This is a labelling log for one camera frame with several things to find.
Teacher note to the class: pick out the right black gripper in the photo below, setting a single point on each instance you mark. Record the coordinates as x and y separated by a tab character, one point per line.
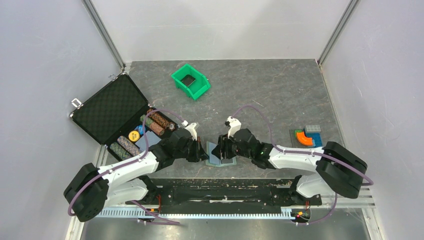
224	137

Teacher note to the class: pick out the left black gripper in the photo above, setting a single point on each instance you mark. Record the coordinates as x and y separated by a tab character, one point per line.
195	157

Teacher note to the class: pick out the green card holder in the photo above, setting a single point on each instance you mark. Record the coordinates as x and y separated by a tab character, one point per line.
215	161

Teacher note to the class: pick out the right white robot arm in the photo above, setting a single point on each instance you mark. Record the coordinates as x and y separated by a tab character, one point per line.
333	168

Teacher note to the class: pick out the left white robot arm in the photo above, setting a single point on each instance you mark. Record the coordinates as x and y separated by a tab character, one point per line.
95	188

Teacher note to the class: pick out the black card in bin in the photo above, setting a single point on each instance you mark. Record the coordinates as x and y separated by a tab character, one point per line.
187	80

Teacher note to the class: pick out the green plastic bin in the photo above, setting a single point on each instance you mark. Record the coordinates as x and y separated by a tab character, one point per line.
200	86

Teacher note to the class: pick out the toy brick assembly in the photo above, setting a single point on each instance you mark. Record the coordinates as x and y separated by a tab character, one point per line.
307	137

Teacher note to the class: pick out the black poker chip case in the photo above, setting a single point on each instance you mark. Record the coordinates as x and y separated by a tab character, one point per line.
112	112

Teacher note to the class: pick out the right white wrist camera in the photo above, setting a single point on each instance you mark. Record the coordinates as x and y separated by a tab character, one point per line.
233	125

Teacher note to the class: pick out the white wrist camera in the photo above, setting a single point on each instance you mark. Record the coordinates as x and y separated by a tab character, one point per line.
191	128
233	125

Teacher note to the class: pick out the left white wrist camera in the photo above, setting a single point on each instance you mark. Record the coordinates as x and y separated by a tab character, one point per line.
191	128

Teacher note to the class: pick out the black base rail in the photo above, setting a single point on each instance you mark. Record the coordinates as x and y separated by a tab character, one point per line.
224	195

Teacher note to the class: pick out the white toothed cable strip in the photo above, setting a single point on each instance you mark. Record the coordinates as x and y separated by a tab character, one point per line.
139	213

